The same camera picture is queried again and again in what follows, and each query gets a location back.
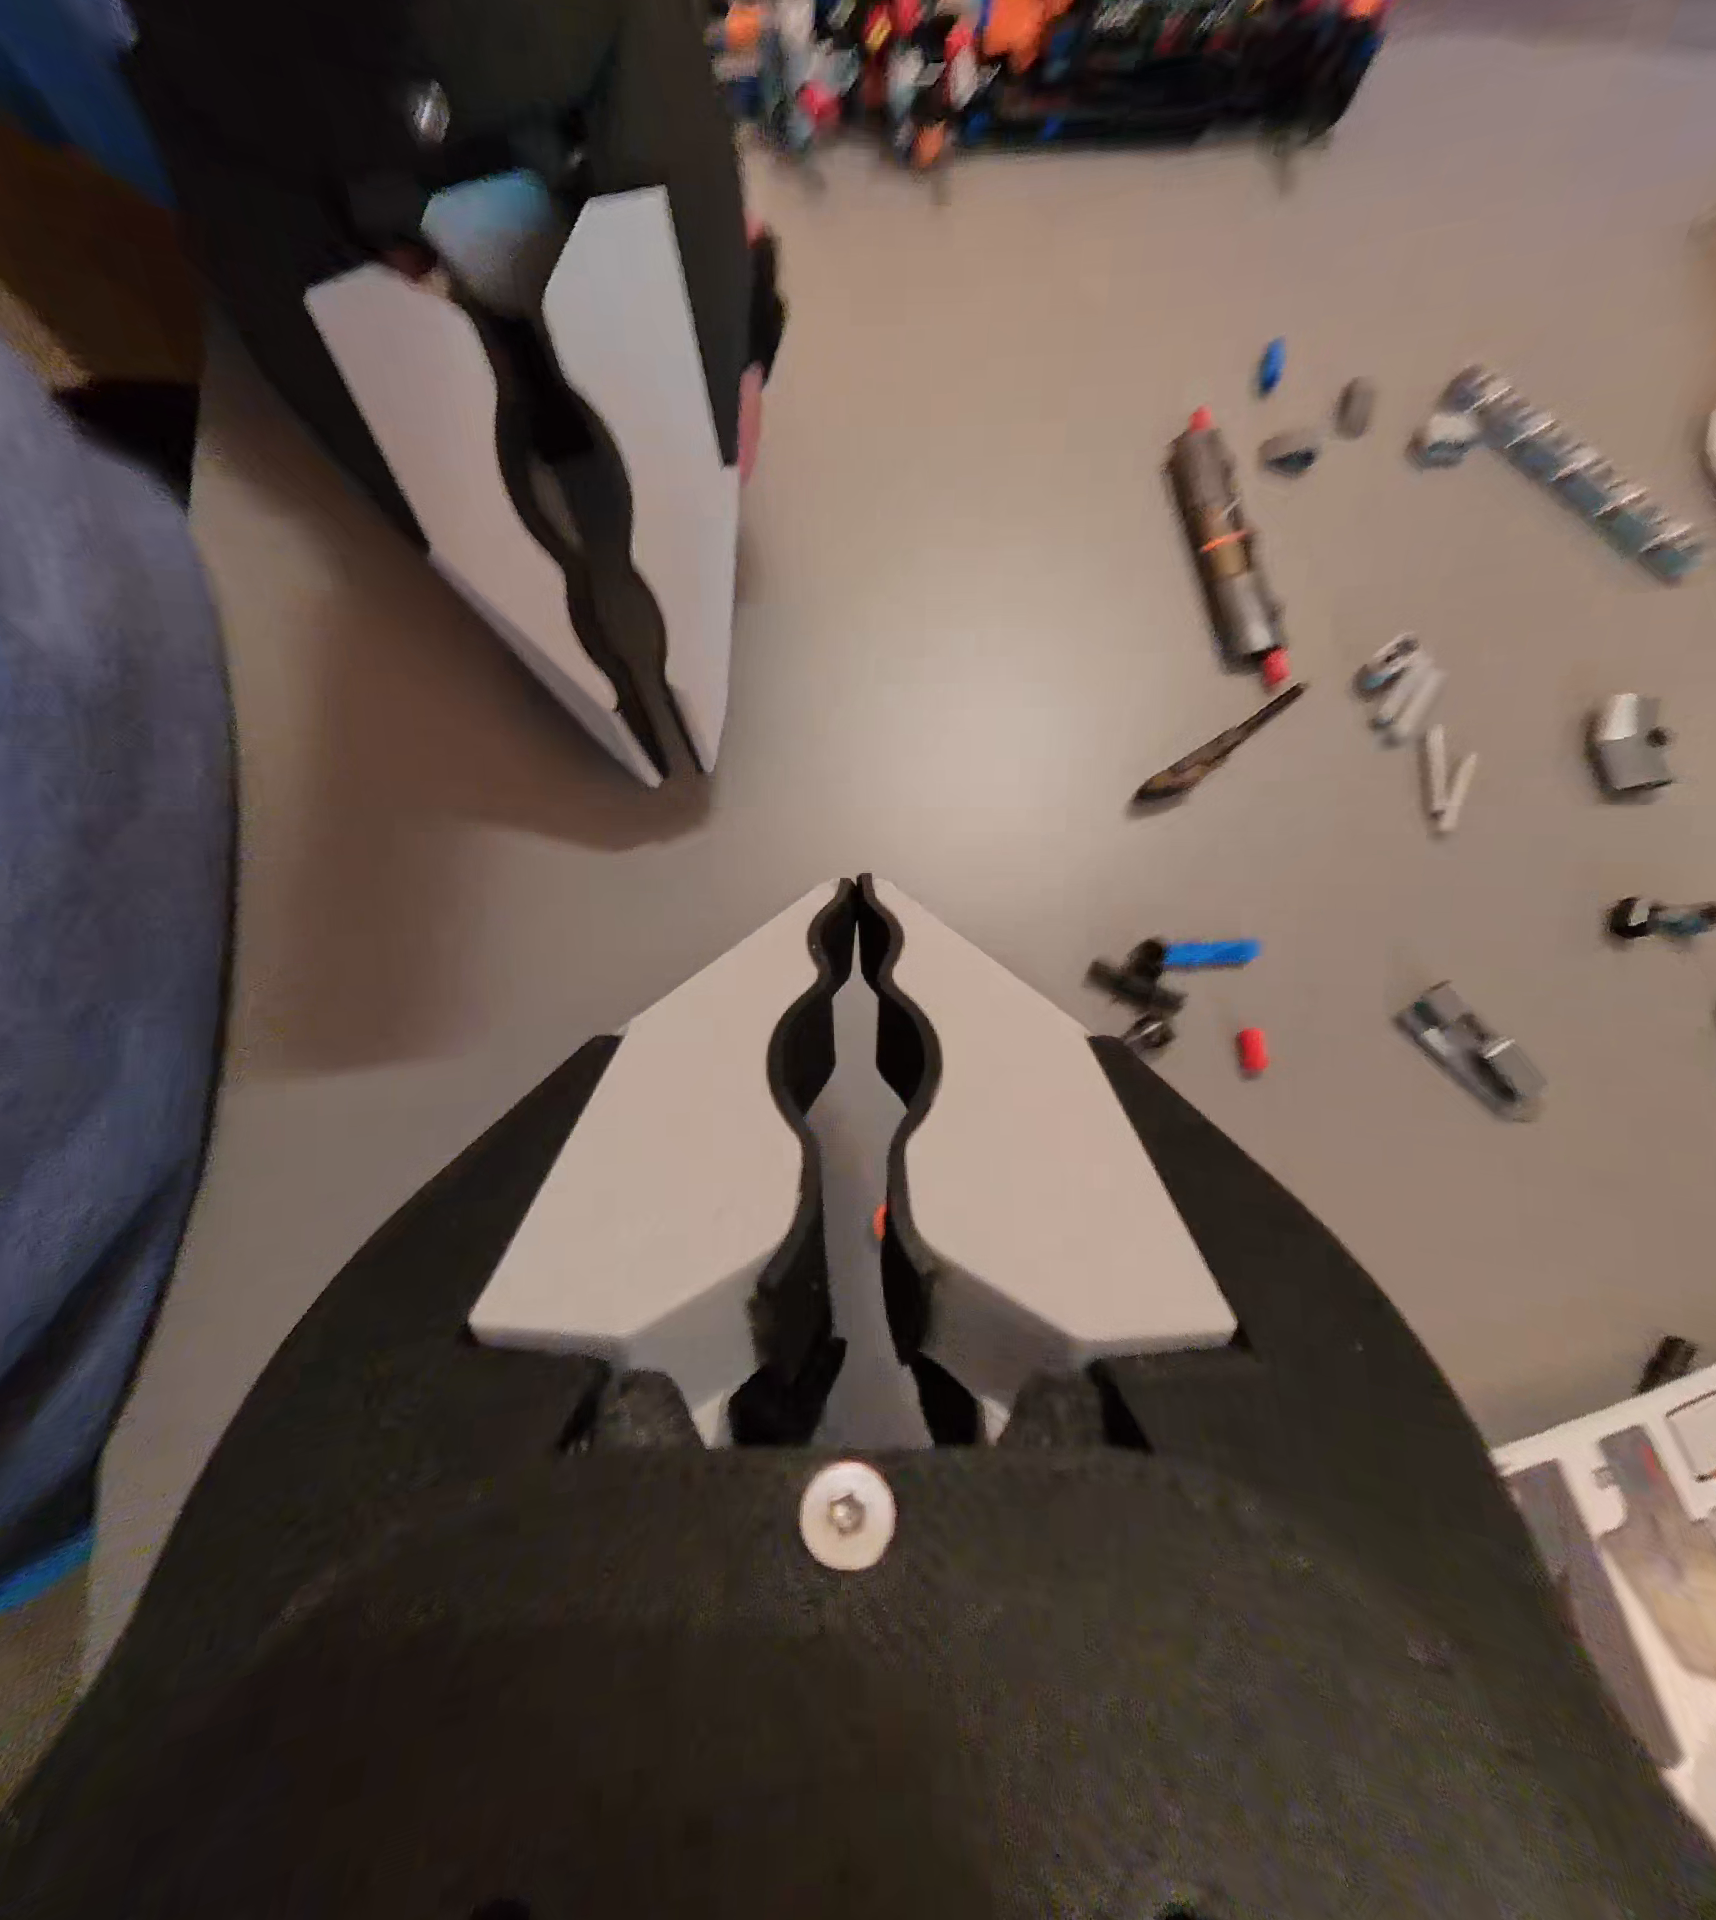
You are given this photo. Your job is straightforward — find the lego chassis model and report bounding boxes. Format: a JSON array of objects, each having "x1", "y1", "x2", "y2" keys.
[{"x1": 709, "y1": 0, "x2": 1388, "y2": 169}]

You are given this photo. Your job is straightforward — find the black lego shock absorber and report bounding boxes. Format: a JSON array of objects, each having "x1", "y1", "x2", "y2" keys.
[{"x1": 1169, "y1": 430, "x2": 1287, "y2": 662}]

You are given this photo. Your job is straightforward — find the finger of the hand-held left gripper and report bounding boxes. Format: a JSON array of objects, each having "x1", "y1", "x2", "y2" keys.
[
  {"x1": 543, "y1": 188, "x2": 742, "y2": 780},
  {"x1": 304, "y1": 260, "x2": 680, "y2": 795}
]

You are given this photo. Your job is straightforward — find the person's left forearm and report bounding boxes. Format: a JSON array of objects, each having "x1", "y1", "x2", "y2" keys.
[{"x1": 0, "y1": 0, "x2": 177, "y2": 204}]

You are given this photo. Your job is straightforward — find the sticker sheet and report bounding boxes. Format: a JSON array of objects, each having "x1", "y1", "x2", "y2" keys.
[{"x1": 1487, "y1": 1328, "x2": 1716, "y2": 1920}]

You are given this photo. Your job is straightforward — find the black lego cross connector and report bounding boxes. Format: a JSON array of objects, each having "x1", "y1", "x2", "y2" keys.
[{"x1": 1084, "y1": 942, "x2": 1190, "y2": 1011}]

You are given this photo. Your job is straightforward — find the long grey lego beam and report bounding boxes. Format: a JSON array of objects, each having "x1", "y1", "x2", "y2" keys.
[{"x1": 1445, "y1": 365, "x2": 1705, "y2": 587}]

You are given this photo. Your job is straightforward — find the wooden post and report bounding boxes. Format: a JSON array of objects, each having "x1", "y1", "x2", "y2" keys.
[{"x1": 0, "y1": 66, "x2": 210, "y2": 389}]

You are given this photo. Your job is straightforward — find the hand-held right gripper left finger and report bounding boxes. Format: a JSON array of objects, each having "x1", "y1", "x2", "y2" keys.
[{"x1": 464, "y1": 875, "x2": 859, "y2": 1450}]

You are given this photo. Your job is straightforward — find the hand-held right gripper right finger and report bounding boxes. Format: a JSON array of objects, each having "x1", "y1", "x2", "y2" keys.
[{"x1": 855, "y1": 875, "x2": 1241, "y2": 1450}]

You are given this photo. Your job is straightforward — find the grey lego panel piece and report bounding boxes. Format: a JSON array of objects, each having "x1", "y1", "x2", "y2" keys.
[{"x1": 1585, "y1": 695, "x2": 1676, "y2": 797}]

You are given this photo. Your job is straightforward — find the black blade piece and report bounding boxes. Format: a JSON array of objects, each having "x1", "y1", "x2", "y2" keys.
[{"x1": 1127, "y1": 685, "x2": 1311, "y2": 811}]

